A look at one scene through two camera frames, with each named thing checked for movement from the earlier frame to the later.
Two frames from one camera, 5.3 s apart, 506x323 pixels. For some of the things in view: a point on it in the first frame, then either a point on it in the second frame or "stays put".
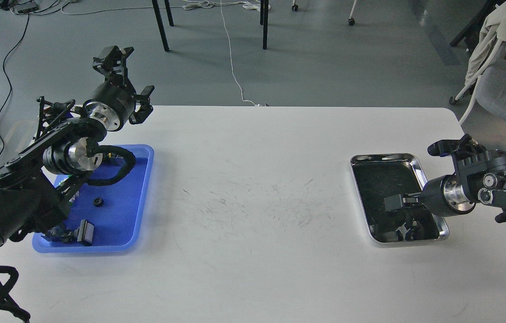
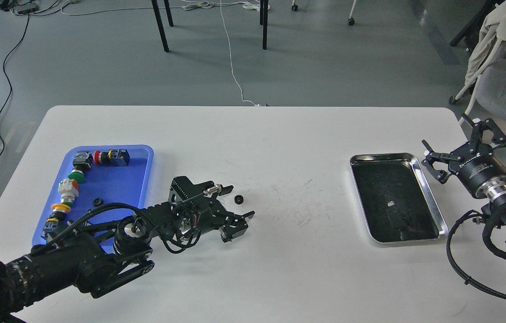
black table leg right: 264,21 stays put
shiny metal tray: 378,176 stays put
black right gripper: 430,197 -> 481,170
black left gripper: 111,104 -> 212,213
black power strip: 25,8 stays put
